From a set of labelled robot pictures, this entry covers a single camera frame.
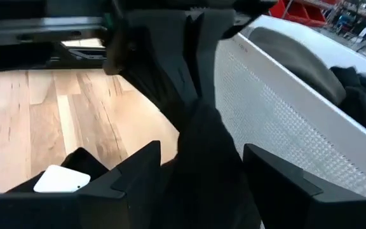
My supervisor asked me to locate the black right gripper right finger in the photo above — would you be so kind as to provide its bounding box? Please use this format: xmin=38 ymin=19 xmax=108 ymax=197
xmin=242 ymin=143 xmax=366 ymax=229

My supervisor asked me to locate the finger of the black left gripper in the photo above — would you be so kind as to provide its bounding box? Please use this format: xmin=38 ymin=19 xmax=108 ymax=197
xmin=195 ymin=8 xmax=236 ymax=108
xmin=127 ymin=9 xmax=200 ymax=108

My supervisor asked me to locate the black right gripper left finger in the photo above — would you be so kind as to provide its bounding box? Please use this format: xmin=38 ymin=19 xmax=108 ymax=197
xmin=0 ymin=141 xmax=161 ymax=229

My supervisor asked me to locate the olive green hooded garment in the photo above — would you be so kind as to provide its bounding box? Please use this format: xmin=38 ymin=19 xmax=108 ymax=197
xmin=247 ymin=26 xmax=347 ymax=106

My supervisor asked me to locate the white perforated laundry basket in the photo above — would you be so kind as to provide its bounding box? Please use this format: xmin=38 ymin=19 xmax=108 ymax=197
xmin=213 ymin=14 xmax=366 ymax=200

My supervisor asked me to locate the black garment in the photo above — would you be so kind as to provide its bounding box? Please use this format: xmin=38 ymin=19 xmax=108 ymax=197
xmin=6 ymin=18 xmax=366 ymax=229

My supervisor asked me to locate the white garment label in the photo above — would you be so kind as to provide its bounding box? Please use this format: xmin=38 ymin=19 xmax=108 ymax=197
xmin=32 ymin=164 xmax=92 ymax=193

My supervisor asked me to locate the cart with red bins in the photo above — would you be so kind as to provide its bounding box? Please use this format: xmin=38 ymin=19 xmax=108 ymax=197
xmin=268 ymin=0 xmax=341 ymax=28

